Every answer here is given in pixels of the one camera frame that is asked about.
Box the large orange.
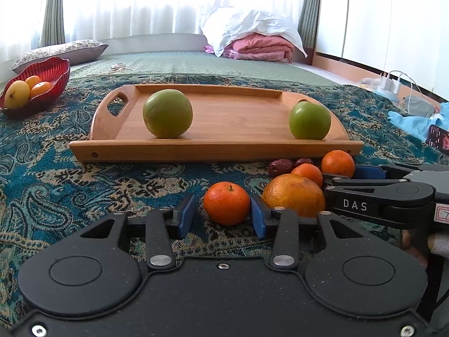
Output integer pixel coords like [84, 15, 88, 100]
[261, 174, 326, 218]

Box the small tangerine back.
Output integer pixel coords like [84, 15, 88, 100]
[320, 150, 355, 178]

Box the red date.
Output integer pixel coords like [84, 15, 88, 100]
[268, 158, 295, 178]
[295, 158, 313, 167]

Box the operator hand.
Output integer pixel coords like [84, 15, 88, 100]
[401, 230, 428, 268]

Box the smartphone with lit screen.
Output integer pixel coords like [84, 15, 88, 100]
[425, 125, 449, 156]

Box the light blue cloth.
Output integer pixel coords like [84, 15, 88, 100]
[388, 102, 449, 142]

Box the grey pouch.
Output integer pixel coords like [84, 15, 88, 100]
[403, 95, 435, 118]

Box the right green apple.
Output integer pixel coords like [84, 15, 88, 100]
[288, 101, 331, 140]

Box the green apple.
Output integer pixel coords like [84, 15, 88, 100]
[142, 89, 193, 138]
[288, 101, 331, 140]

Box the left green apple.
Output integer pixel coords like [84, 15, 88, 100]
[142, 89, 193, 138]

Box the wooden serving tray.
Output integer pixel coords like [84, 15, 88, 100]
[69, 84, 364, 163]

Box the teal paisley blanket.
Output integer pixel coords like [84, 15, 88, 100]
[1, 74, 448, 329]

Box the green quilted mattress cover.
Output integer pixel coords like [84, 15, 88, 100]
[71, 51, 336, 86]

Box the right green curtain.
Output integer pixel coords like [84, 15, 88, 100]
[298, 0, 320, 50]

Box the green curtain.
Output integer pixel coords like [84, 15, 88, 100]
[298, 0, 320, 50]
[40, 0, 65, 47]

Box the pink folded blanket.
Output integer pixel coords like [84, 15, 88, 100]
[203, 32, 304, 63]

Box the orange fruit in bowl front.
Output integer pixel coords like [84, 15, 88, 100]
[30, 81, 53, 99]

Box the orange fruit in bowl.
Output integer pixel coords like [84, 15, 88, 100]
[30, 81, 53, 99]
[25, 75, 42, 89]

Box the red glass fruit bowl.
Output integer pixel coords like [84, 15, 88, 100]
[1, 57, 70, 119]

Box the grey floral pillow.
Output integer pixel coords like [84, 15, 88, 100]
[11, 40, 109, 74]

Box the orange fruit in bowl back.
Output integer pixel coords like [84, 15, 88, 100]
[25, 75, 42, 89]

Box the yellow fruit in bowl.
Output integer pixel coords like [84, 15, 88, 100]
[4, 80, 30, 110]

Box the white crumpled duvet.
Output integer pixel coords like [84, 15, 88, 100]
[201, 7, 308, 56]

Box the left green curtain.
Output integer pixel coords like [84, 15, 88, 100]
[40, 0, 65, 47]

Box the white charging cable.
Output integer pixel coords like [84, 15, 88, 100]
[386, 69, 428, 108]

